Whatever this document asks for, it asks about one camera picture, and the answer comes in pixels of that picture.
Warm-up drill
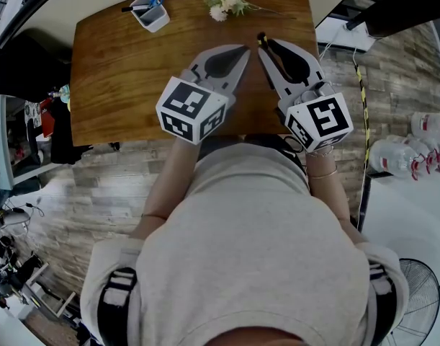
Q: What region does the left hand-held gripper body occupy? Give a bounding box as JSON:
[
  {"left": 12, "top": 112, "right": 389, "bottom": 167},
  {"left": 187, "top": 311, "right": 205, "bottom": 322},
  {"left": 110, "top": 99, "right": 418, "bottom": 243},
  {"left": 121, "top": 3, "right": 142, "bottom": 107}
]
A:
[{"left": 155, "top": 68, "right": 237, "bottom": 146}]

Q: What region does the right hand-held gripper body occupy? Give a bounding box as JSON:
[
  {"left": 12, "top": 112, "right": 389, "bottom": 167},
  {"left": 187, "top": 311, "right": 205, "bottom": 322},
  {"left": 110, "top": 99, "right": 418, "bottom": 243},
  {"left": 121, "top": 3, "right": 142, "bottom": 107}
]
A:
[{"left": 275, "top": 79, "right": 354, "bottom": 154}]

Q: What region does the person's left forearm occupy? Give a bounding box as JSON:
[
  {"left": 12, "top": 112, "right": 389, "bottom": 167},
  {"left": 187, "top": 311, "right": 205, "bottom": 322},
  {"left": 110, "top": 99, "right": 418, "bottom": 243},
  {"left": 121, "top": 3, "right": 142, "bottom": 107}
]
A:
[{"left": 140, "top": 135, "right": 203, "bottom": 232}]

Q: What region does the person's right forearm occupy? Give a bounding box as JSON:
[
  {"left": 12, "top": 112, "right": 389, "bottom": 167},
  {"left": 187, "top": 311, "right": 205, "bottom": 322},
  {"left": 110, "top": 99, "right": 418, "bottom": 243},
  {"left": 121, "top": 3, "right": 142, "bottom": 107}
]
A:
[{"left": 304, "top": 144, "right": 351, "bottom": 229}]

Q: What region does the white grey pen holder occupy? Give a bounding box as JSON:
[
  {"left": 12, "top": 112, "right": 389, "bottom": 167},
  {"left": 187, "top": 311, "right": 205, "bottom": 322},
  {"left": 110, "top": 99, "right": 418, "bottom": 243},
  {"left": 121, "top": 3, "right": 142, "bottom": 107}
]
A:
[{"left": 129, "top": 0, "right": 171, "bottom": 34}]

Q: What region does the large clear water bottle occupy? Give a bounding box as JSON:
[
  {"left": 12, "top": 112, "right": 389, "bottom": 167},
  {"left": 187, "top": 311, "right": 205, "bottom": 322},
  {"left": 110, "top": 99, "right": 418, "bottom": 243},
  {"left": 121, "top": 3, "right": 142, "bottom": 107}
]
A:
[
  {"left": 368, "top": 138, "right": 424, "bottom": 180},
  {"left": 416, "top": 138, "right": 440, "bottom": 177},
  {"left": 409, "top": 111, "right": 440, "bottom": 141}
]

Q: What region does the black hanging garment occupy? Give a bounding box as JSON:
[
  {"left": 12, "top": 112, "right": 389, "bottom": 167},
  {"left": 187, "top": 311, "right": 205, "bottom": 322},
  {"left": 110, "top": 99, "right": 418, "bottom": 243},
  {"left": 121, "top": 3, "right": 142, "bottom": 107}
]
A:
[{"left": 48, "top": 98, "right": 84, "bottom": 166}]

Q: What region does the red box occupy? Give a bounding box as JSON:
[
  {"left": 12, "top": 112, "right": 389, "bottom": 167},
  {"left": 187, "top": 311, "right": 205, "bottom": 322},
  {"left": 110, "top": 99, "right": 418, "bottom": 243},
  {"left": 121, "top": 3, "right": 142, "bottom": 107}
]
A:
[{"left": 38, "top": 97, "right": 58, "bottom": 139}]

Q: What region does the person's beige shirt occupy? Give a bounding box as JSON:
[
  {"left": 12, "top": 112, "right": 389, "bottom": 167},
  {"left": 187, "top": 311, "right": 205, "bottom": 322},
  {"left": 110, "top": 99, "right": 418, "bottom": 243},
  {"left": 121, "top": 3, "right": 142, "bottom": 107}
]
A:
[{"left": 80, "top": 141, "right": 410, "bottom": 346}]

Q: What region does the black office chair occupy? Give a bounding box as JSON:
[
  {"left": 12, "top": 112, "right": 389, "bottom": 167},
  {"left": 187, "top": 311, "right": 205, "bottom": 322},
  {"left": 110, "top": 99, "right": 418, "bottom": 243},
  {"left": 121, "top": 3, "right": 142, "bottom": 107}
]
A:
[{"left": 0, "top": 28, "right": 75, "bottom": 97}]

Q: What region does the white storage shelf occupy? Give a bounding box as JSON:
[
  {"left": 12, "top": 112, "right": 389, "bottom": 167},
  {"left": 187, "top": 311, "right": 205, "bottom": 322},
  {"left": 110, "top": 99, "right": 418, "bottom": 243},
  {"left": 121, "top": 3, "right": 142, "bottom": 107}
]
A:
[{"left": 0, "top": 91, "right": 45, "bottom": 191}]

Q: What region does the thin white cable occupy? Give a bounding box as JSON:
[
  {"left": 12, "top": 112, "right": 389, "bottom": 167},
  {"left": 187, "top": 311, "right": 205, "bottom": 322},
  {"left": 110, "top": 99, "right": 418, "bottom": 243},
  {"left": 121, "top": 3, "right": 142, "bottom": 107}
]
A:
[{"left": 318, "top": 22, "right": 362, "bottom": 70}]

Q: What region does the thin beaded bracelet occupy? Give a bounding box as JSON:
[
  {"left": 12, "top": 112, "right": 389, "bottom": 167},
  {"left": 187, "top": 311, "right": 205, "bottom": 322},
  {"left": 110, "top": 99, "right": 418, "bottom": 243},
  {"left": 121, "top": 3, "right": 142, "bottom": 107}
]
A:
[{"left": 307, "top": 146, "right": 334, "bottom": 159}]

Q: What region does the yellow black striped cable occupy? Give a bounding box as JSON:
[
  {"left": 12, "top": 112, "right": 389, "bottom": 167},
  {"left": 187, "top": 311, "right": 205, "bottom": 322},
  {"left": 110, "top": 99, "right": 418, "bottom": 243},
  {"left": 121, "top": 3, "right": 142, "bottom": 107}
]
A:
[{"left": 354, "top": 62, "right": 372, "bottom": 167}]

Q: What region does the gold bangle bracelet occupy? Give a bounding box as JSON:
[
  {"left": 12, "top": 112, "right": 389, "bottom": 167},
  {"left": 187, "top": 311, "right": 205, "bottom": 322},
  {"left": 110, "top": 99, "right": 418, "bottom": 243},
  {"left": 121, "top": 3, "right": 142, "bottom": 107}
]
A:
[{"left": 307, "top": 167, "right": 339, "bottom": 180}]

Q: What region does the black metal stair frame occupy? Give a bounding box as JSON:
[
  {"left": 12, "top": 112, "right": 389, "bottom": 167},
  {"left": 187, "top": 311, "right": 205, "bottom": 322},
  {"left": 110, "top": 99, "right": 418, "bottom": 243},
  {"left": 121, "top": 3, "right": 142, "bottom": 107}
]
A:
[{"left": 344, "top": 0, "right": 440, "bottom": 40}]

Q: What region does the black white harness strap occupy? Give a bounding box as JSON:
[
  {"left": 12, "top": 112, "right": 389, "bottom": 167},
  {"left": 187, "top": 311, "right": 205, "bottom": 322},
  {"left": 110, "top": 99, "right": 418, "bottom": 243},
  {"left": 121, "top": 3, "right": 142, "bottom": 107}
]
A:
[
  {"left": 96, "top": 266, "right": 138, "bottom": 344},
  {"left": 367, "top": 260, "right": 398, "bottom": 326}
]

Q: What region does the grey device with cable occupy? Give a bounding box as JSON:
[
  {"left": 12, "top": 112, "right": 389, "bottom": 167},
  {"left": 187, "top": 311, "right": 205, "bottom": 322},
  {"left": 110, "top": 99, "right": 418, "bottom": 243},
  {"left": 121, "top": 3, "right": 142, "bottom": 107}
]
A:
[{"left": 1, "top": 202, "right": 46, "bottom": 229}]

